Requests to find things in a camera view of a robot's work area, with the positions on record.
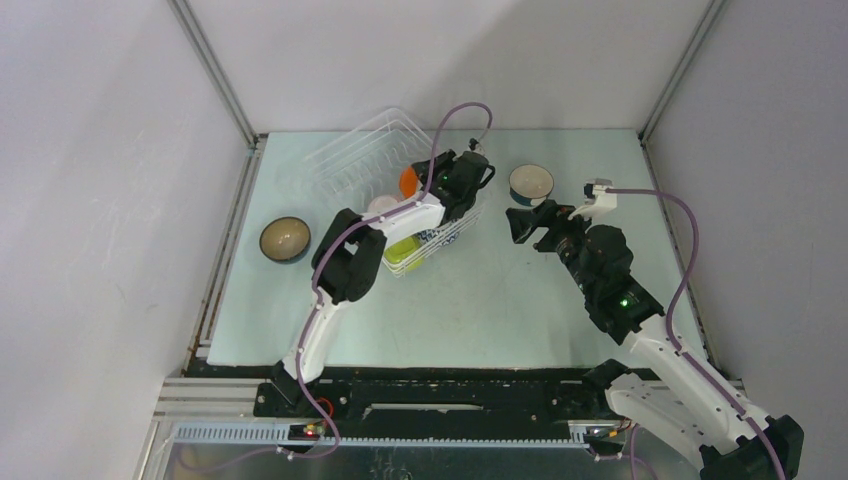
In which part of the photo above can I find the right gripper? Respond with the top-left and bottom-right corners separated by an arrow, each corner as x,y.
506,199 -> 601,297

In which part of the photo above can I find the orange bowl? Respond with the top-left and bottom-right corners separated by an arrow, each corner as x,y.
398,166 -> 420,199

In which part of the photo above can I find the teal blue bowl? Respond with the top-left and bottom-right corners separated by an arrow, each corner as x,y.
508,164 -> 555,207

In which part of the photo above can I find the dark bowl beige inside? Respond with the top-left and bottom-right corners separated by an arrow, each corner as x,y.
259,216 -> 312,264

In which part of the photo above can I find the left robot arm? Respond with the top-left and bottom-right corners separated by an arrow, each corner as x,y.
277,150 -> 496,417

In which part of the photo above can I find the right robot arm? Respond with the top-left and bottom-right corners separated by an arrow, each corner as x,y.
505,200 -> 804,479

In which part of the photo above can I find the blue patterned bowl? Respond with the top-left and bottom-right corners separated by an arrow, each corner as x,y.
415,225 -> 462,252

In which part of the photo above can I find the white bowl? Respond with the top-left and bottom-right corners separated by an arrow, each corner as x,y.
367,195 -> 402,213

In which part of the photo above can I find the green bowl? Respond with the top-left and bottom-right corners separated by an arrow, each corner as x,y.
383,236 -> 424,276

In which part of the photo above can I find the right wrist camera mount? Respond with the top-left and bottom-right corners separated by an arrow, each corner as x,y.
568,178 -> 617,220

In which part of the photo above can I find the white wire dish rack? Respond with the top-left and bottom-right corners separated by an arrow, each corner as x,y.
306,108 -> 489,260

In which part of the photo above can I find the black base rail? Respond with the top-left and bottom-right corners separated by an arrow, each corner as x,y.
253,367 -> 622,439

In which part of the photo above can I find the grey cable duct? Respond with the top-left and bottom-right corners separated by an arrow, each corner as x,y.
171,422 -> 604,449

